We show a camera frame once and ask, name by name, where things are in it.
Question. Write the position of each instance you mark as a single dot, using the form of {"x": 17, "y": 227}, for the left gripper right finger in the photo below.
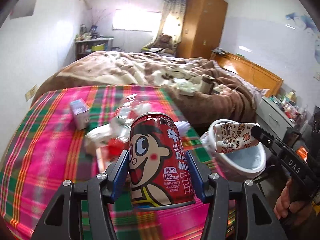
{"x": 254, "y": 219}

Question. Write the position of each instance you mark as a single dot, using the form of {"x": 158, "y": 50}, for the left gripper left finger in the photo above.
{"x": 62, "y": 216}

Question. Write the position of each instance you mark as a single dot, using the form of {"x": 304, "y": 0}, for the red milk drink can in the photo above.
{"x": 159, "y": 173}

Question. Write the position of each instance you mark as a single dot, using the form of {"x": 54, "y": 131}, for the patterned paper cup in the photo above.
{"x": 233, "y": 136}

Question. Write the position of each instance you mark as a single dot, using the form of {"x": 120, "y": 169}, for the small purple milk carton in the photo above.
{"x": 80, "y": 112}

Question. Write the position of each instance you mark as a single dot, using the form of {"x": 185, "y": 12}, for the white round trash bin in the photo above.
{"x": 238, "y": 165}

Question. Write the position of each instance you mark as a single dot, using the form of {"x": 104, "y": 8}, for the person's right hand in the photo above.
{"x": 283, "y": 205}

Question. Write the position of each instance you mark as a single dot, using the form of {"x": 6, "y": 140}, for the white bedside drawer cabinet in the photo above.
{"x": 275, "y": 119}

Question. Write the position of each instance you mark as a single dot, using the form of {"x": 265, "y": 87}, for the plaid pink green cloth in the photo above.
{"x": 48, "y": 149}

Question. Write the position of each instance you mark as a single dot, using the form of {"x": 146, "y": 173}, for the brown cream fleece blanket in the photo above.
{"x": 234, "y": 101}

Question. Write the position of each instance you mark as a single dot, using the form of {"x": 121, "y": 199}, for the white tissue pack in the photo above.
{"x": 185, "y": 87}

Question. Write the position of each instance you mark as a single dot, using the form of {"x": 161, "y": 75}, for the brown white thermos cup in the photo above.
{"x": 206, "y": 84}

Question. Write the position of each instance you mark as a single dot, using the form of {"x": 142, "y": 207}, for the clear plastic bottle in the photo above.
{"x": 130, "y": 108}

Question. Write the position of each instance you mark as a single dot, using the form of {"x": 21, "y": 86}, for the wooden headboard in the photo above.
{"x": 249, "y": 71}

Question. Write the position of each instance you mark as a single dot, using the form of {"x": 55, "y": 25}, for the brown teddy bear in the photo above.
{"x": 164, "y": 42}

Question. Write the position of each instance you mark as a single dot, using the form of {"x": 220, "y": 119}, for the wooden wardrobe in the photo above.
{"x": 202, "y": 28}

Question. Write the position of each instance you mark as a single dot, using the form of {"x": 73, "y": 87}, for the cluttered desk shelf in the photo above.
{"x": 89, "y": 41}

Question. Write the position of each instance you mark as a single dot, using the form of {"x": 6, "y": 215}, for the dried branch bouquet vase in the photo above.
{"x": 97, "y": 15}

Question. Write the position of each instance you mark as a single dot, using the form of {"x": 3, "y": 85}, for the patterned window curtain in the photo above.
{"x": 172, "y": 19}

